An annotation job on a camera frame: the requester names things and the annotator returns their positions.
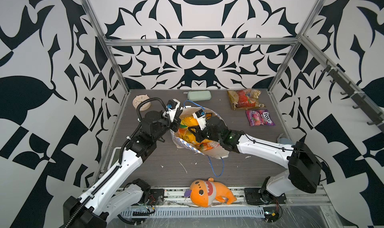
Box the purple pink candy bag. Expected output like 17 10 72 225
246 110 275 127

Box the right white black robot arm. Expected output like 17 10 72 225
188 117 323 201

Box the black wall hook rack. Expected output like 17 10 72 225
322 59 384 133

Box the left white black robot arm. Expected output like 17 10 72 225
63 98 182 228

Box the mint green case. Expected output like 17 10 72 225
185 91 212 102

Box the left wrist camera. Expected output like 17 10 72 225
166 99 182 123

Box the white digital scale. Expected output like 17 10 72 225
108 147 121 170

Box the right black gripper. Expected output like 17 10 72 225
189 122 224 144

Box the blue checkered paper bag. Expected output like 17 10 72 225
171 100 229 164

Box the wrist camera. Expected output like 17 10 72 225
193 109 206 131
166 99 182 123

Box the yellow snack bag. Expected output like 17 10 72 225
178 116 214 148

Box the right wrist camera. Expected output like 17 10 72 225
193 109 206 131

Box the orange plush shark toy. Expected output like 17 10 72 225
184 178 237 208

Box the pink round alarm clock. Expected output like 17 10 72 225
132 95 151 112

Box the white perforated cable tray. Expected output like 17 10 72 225
121 207 265 219

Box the gold red fruit snack bag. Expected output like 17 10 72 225
227 89 265 111

